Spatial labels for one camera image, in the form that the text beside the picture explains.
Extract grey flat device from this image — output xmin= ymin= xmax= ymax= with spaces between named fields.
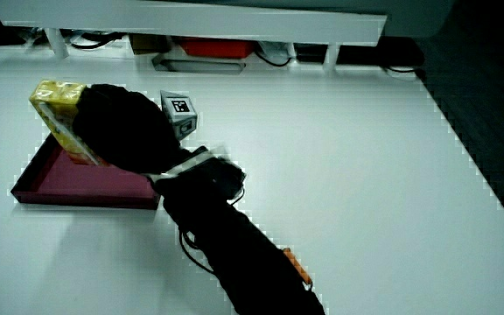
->
xmin=151 ymin=52 xmax=249 ymax=74

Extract white shelf bench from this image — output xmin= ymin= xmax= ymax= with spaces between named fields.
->
xmin=0 ymin=0 xmax=389 ymax=72

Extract person's right hand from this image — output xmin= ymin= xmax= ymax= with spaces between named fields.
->
xmin=72 ymin=82 xmax=200 ymax=176

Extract orange strap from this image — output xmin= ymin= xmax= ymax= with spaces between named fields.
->
xmin=281 ymin=246 xmax=315 ymax=292

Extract white plastic bag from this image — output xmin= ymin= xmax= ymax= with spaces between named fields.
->
xmin=257 ymin=40 xmax=298 ymax=63

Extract yellow ice redtea carton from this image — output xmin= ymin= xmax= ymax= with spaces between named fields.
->
xmin=28 ymin=79 xmax=109 ymax=168

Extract brown cardboard box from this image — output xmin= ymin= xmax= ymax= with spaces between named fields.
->
xmin=129 ymin=33 xmax=171 ymax=56

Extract maroon tray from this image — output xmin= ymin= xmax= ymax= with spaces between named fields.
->
xmin=10 ymin=132 xmax=163 ymax=212

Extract thin black glove cable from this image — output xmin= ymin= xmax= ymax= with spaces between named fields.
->
xmin=178 ymin=186 xmax=247 ymax=277

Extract red box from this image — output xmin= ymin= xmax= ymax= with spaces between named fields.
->
xmin=177 ymin=37 xmax=257 ymax=60

